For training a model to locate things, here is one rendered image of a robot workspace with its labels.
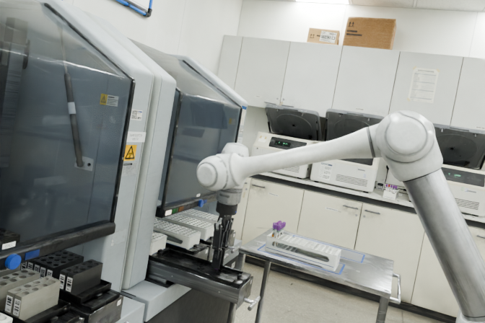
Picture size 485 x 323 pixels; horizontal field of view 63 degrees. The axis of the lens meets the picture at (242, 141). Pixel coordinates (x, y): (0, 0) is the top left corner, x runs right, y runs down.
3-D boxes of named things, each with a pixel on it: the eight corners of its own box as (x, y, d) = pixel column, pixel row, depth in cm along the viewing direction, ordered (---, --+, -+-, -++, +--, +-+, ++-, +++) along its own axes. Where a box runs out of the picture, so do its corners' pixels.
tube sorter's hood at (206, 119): (49, 187, 154) (73, 23, 150) (141, 175, 210) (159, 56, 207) (162, 218, 136) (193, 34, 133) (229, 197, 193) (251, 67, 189)
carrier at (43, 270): (70, 272, 115) (73, 252, 115) (75, 274, 115) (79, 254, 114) (37, 285, 105) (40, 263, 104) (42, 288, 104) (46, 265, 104)
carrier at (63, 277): (89, 279, 113) (92, 259, 113) (94, 281, 112) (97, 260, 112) (56, 293, 102) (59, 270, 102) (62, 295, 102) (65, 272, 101)
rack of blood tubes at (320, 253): (263, 249, 166) (266, 235, 166) (271, 244, 175) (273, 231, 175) (334, 271, 155) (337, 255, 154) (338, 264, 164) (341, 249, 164)
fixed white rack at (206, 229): (145, 226, 177) (147, 212, 176) (157, 222, 186) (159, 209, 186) (204, 244, 167) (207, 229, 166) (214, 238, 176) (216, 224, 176)
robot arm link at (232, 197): (213, 184, 137) (210, 201, 138) (237, 190, 134) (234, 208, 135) (223, 182, 146) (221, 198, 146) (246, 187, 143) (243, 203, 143)
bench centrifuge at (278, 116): (247, 168, 377) (258, 101, 374) (268, 165, 435) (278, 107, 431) (304, 180, 356) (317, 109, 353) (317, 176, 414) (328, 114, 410)
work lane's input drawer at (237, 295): (71, 253, 150) (73, 230, 150) (96, 244, 163) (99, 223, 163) (248, 315, 125) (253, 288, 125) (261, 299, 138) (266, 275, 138)
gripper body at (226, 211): (222, 197, 146) (219, 222, 146) (213, 201, 138) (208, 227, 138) (241, 202, 143) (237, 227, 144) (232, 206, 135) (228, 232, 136)
